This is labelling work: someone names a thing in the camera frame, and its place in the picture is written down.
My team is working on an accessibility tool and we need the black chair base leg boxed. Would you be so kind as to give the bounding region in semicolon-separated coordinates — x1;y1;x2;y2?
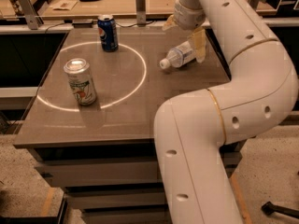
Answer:
261;202;299;219

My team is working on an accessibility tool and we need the grey drawer cabinet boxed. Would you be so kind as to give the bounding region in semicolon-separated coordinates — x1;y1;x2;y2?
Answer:
13;25;247;224

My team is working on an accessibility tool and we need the silver green soda can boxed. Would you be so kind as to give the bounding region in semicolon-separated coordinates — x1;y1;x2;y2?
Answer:
64;58;97;105

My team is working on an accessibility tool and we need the small paper card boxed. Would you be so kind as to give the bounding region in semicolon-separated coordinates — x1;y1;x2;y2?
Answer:
50;0;77;10

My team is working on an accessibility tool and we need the clear plastic bottle blue label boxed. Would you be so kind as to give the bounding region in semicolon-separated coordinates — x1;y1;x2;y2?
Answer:
160;41;195;69

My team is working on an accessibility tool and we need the left metal bracket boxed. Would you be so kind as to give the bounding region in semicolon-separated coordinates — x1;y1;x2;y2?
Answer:
18;0;40;30

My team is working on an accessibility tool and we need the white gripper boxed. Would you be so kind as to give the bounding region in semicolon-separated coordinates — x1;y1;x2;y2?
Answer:
162;0;206;63

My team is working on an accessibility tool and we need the middle metal bracket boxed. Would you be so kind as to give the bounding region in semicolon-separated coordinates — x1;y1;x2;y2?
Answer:
135;0;146;26

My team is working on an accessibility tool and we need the blue Pepsi can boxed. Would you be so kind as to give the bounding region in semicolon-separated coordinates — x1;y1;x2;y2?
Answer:
97;14;119;52

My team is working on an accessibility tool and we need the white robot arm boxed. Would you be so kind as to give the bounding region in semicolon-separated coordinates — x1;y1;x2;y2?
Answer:
154;0;298;224

